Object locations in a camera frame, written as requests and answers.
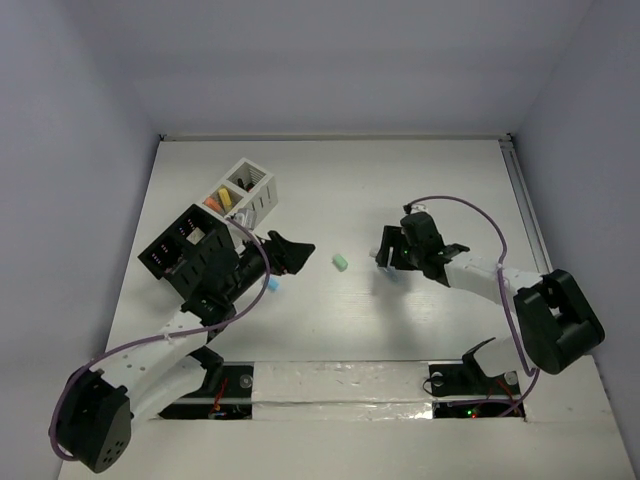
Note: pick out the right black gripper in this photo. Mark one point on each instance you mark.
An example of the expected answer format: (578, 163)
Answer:
(393, 236)

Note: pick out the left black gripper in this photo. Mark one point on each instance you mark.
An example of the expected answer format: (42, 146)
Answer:
(273, 253)

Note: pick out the blue highlighter cap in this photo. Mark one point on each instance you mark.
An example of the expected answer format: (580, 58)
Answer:
(273, 285)

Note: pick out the blue highlighter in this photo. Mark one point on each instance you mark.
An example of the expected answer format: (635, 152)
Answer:
(391, 274)

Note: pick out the green highlighter cap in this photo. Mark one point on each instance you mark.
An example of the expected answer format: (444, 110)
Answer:
(340, 262)

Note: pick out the yellow highlighter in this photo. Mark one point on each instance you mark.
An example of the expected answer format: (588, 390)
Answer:
(225, 198)

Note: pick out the grey orange-tipped highlighter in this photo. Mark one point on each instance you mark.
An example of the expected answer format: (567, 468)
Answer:
(212, 204)

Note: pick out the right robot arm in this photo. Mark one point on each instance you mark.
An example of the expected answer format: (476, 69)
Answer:
(551, 323)

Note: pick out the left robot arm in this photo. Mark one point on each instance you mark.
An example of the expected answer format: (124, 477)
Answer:
(107, 399)

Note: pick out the white slotted organizer box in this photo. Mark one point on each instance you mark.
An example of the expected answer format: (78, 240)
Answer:
(262, 198)

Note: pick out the black marker in organizer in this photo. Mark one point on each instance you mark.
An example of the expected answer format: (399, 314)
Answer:
(243, 185)

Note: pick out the black slotted organizer box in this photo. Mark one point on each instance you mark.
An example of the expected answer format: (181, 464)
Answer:
(173, 258)

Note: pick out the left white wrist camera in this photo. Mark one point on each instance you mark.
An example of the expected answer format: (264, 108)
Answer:
(243, 219)

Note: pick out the aluminium side rail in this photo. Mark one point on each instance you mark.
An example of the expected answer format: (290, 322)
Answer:
(537, 240)

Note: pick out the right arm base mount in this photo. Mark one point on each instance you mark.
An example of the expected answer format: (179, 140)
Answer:
(461, 390)

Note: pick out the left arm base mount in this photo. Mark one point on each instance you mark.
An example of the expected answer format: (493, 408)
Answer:
(231, 399)

